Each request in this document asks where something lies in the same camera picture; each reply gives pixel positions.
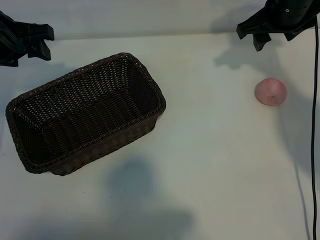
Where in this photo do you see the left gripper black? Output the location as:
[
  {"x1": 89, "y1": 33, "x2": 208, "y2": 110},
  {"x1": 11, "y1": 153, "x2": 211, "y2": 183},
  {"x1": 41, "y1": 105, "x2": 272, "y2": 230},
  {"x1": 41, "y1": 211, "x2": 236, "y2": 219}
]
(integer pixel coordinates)
[{"x1": 0, "y1": 11, "x2": 55, "y2": 67}]

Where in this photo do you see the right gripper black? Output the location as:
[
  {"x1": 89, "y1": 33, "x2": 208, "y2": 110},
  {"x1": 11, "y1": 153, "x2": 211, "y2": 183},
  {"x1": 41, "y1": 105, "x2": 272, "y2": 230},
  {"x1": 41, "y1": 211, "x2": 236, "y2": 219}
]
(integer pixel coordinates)
[{"x1": 236, "y1": 0, "x2": 319, "y2": 52}]

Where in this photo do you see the pink peach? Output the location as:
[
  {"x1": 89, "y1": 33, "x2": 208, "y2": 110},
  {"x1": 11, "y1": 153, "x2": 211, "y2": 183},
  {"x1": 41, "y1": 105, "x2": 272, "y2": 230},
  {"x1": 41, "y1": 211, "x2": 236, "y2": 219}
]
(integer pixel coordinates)
[{"x1": 254, "y1": 77, "x2": 288, "y2": 107}]

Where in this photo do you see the dark brown wicker basket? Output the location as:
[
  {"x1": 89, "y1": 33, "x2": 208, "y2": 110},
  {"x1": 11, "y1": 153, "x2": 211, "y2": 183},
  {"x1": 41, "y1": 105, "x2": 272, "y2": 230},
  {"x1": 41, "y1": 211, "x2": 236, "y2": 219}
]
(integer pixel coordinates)
[{"x1": 5, "y1": 52, "x2": 167, "y2": 177}]

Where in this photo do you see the black hanging cable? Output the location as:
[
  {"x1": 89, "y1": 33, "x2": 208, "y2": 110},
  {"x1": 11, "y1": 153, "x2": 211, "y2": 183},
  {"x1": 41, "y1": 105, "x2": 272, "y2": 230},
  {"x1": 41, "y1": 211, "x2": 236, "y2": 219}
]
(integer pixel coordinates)
[{"x1": 310, "y1": 18, "x2": 320, "y2": 240}]

